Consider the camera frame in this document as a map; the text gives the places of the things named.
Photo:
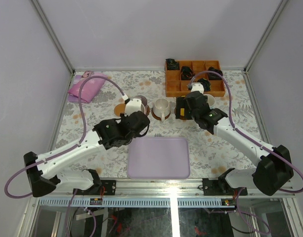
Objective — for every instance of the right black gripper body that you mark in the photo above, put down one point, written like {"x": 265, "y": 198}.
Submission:
{"x": 193, "y": 113}

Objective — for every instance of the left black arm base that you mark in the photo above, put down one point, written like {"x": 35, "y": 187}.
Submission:
{"x": 107, "y": 188}

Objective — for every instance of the blue slotted cable duct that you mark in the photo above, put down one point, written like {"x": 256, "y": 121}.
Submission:
{"x": 135, "y": 202}

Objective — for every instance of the light blue mug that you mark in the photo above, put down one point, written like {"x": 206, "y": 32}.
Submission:
{"x": 210, "y": 100}

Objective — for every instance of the pink folded cloth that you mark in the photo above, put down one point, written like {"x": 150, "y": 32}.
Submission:
{"x": 89, "y": 90}

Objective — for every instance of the orange compartment box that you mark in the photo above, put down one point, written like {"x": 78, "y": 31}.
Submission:
{"x": 177, "y": 81}

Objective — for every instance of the purple mug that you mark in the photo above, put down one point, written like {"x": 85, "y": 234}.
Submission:
{"x": 143, "y": 102}

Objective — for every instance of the dark brown middle saucer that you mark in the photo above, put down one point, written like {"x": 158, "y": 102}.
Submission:
{"x": 159, "y": 118}

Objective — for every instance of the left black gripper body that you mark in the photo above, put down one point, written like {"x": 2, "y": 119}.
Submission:
{"x": 140, "y": 121}

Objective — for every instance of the light wooden coaster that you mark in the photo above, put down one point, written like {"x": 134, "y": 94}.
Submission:
{"x": 119, "y": 110}

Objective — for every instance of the aluminium front rail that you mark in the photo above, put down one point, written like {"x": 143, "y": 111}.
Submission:
{"x": 127, "y": 188}

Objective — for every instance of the black bundle far left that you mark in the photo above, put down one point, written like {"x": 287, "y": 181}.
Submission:
{"x": 172, "y": 65}

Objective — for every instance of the yellow glass cup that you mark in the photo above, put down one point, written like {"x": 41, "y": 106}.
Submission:
{"x": 181, "y": 109}

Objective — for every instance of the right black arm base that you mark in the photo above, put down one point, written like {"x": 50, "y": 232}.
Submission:
{"x": 213, "y": 187}

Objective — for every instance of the dark brown left saucer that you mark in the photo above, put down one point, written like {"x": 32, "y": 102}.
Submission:
{"x": 147, "y": 110}

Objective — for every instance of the dark brown right saucer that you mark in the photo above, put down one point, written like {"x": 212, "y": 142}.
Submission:
{"x": 187, "y": 114}

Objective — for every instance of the black bundle right compartment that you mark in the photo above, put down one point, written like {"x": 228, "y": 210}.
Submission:
{"x": 214, "y": 74}

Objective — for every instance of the cream white mug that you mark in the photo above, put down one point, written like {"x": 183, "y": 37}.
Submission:
{"x": 161, "y": 107}

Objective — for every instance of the lilac plastic tray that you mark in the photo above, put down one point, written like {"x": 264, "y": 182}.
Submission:
{"x": 158, "y": 158}

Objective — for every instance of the dark brown saucer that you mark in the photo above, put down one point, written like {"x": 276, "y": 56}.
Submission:
{"x": 159, "y": 118}
{"x": 147, "y": 110}
{"x": 187, "y": 114}

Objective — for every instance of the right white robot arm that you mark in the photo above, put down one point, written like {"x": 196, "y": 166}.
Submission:
{"x": 271, "y": 170}

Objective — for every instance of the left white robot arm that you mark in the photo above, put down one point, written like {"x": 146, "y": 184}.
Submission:
{"x": 46, "y": 172}

